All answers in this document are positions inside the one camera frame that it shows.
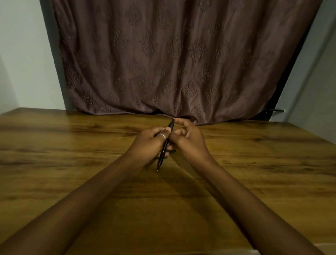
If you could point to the person's left hand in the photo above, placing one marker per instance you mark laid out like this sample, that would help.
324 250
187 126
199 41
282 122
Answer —
147 144

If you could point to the person's right hand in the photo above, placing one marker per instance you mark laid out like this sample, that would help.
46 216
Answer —
190 144

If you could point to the person's left thumb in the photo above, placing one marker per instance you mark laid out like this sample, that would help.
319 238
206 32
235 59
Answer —
163 133

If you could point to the black pen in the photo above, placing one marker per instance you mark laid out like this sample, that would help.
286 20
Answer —
165 145

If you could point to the person's right forearm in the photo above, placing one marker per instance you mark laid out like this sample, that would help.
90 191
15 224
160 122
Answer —
252 207

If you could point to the person's left forearm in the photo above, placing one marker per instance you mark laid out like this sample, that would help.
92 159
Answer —
68 210

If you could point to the brown patterned curtain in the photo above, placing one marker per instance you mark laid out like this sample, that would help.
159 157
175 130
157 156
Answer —
181 57

